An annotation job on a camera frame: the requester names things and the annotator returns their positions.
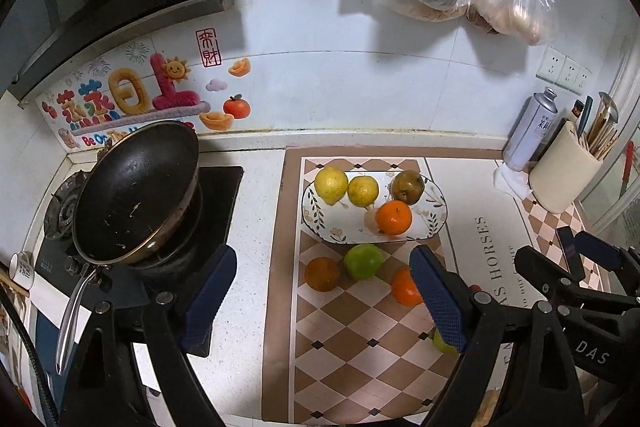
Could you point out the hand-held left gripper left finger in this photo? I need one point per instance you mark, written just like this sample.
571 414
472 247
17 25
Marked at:
212 294

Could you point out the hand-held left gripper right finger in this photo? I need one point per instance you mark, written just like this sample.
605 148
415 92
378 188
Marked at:
440 297

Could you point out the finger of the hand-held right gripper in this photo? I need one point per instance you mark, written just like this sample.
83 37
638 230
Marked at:
600 249
542 269

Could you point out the small bright orange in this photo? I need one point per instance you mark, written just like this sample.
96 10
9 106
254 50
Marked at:
404 287

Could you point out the small yellow-green fruit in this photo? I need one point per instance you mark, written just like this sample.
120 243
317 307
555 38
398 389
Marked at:
441 343

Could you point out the beige utensil holder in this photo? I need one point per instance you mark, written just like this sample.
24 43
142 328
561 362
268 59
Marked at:
562 177

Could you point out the green lime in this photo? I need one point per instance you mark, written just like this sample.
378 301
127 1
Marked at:
363 262

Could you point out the large bright orange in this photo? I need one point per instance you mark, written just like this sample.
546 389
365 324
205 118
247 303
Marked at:
394 218

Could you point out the black gas stove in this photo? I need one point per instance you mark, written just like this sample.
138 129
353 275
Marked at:
220 202

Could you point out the white paper towel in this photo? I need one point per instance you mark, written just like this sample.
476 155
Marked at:
511 182

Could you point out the checkered counter mat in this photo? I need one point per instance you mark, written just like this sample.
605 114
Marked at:
350 357

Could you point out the dull brownish orange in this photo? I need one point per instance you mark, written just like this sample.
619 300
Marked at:
322 273

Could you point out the brown pear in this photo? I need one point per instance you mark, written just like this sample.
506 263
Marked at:
407 187

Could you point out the bundle of wooden chopsticks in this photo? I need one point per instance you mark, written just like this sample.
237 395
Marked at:
602 134

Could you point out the leaf-patterned oval plate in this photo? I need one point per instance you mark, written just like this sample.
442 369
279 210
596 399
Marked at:
345 229

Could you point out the black frying pan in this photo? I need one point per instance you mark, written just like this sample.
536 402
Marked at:
135 192

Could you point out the small yellow lemon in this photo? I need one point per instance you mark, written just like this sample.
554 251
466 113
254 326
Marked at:
363 191

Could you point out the silver spray can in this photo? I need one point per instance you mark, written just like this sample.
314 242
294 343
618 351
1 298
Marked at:
530 132

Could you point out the metal spoon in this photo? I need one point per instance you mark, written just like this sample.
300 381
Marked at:
606 102

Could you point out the large yellow lemon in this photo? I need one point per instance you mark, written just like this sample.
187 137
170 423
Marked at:
331 184

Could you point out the white printed cup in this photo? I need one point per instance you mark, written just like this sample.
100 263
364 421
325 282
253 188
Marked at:
21 269

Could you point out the white wall socket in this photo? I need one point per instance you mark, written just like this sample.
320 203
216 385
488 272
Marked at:
564 68

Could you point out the colourful wall sticker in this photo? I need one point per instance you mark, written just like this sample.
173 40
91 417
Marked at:
135 97

